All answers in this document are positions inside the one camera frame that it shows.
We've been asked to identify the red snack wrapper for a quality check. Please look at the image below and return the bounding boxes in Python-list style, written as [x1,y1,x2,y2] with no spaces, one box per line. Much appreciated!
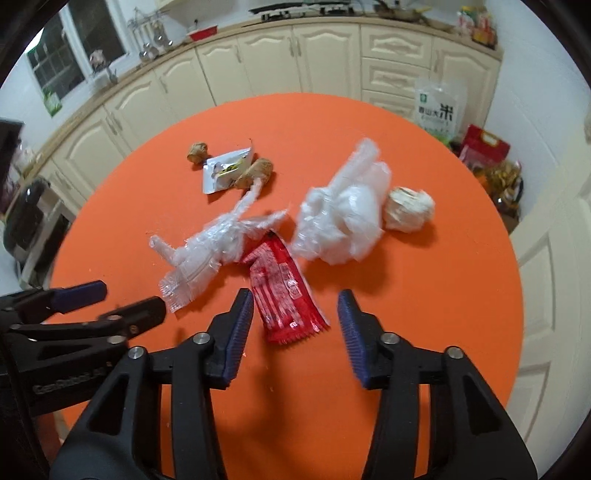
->
[242,231,329,346]

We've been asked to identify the kitchen window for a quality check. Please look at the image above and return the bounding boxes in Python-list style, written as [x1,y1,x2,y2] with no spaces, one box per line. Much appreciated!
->
[24,0,128,99]

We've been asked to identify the lower kitchen cabinets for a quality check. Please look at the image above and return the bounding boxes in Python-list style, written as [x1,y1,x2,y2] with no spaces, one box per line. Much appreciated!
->
[32,17,502,210]

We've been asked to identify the metal shelf rack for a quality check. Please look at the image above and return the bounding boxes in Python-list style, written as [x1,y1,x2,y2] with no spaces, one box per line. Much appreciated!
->
[17,198,75,289]

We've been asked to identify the black rice cooker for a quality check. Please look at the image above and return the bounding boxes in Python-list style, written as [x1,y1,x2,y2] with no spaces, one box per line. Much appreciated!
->
[3,178,50,263]

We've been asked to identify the white door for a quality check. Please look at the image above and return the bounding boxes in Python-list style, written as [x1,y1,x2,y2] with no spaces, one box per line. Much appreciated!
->
[507,120,590,475]

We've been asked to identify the clear twisted plastic wrapper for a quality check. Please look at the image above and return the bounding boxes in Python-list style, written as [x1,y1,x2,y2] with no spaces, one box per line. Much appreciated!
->
[148,179,287,313]

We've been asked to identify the silver foil sachet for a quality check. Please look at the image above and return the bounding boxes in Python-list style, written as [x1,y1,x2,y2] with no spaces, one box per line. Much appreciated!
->
[202,144,254,195]

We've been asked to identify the green dish soap bottle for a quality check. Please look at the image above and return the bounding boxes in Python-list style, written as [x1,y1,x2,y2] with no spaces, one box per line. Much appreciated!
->
[43,89,62,117]

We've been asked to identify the small ginger piece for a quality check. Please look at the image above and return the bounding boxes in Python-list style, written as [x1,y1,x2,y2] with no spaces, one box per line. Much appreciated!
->
[186,142,211,165]

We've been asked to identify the medium ginger piece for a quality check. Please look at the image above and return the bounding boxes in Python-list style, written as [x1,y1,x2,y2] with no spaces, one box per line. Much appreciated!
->
[233,158,273,190]

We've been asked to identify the orange round table mat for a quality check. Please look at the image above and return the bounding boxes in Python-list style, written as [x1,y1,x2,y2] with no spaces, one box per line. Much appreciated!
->
[35,92,525,480]

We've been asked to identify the crumpled paper ball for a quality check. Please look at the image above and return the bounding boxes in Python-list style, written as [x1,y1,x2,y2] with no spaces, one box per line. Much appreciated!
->
[383,187,436,233]

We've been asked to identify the sink faucet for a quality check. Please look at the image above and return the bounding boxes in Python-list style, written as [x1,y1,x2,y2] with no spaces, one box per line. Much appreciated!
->
[89,49,118,85]

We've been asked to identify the white rolled plastic bag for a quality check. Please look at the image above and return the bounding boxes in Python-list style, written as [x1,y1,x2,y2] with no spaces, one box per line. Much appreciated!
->
[290,138,392,265]

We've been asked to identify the hanging utensil rack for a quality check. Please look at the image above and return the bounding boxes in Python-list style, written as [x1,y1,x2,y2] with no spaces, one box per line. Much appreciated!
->
[127,7,175,64]

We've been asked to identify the red gift bag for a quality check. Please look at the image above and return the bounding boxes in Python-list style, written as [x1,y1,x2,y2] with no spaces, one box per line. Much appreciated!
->
[459,124,511,170]

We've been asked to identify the red basin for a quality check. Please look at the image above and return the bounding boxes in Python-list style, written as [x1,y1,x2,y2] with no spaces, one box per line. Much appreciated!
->
[187,25,218,42]

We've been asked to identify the white rice bag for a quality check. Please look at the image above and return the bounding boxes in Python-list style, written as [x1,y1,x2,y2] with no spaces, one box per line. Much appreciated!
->
[414,78,468,145]

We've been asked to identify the gas stove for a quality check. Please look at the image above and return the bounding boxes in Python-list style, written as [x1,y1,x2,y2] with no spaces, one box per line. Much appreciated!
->
[249,1,359,22]

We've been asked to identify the condiment bottles group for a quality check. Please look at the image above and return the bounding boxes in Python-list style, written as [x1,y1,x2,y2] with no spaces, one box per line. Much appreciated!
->
[456,5,498,49]

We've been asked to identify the steel wok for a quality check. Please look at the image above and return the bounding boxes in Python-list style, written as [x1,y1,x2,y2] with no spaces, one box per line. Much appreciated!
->
[374,0,455,33]

